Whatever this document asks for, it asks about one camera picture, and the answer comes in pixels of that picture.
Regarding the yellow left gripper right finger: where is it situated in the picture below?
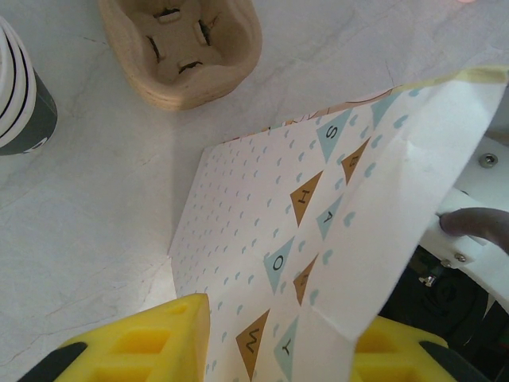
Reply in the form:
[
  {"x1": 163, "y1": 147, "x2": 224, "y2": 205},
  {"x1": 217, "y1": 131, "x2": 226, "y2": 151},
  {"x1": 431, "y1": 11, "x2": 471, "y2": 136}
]
[{"x1": 352, "y1": 316, "x2": 494, "y2": 382}]

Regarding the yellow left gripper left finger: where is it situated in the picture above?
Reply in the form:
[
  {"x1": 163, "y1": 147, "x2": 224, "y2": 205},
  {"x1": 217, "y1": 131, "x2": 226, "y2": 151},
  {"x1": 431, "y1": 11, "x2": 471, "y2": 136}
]
[{"x1": 15, "y1": 293, "x2": 212, "y2": 382}]

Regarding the cartoon animal paper gift bag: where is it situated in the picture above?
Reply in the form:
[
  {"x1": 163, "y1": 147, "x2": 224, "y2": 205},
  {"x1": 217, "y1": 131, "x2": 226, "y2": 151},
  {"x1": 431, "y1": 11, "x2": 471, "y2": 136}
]
[{"x1": 169, "y1": 65, "x2": 509, "y2": 382}]

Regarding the stack of cardboard cup carriers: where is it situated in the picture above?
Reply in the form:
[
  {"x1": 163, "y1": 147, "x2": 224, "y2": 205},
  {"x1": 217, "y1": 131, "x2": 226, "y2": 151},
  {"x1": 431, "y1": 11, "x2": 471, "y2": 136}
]
[{"x1": 97, "y1": 0, "x2": 262, "y2": 112}]

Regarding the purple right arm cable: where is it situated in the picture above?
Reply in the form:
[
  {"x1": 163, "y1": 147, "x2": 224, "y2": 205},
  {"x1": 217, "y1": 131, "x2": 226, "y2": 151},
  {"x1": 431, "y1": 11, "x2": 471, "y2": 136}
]
[{"x1": 439, "y1": 206, "x2": 509, "y2": 258}]

